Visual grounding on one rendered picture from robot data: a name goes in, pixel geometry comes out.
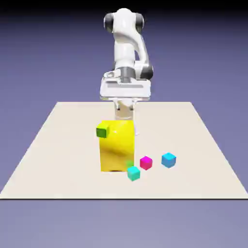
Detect small green cube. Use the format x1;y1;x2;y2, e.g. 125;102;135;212
96;124;110;139

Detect small blue cube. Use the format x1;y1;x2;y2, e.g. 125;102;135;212
161;152;177;169

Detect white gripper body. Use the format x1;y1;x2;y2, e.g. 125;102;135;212
99;77;152;102

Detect small turquoise cube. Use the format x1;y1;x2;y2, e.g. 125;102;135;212
127;166;141;182

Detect large yellow box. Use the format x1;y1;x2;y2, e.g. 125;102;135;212
99;120;136;173

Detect small magenta cube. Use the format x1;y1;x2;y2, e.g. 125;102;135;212
139;155;153;171

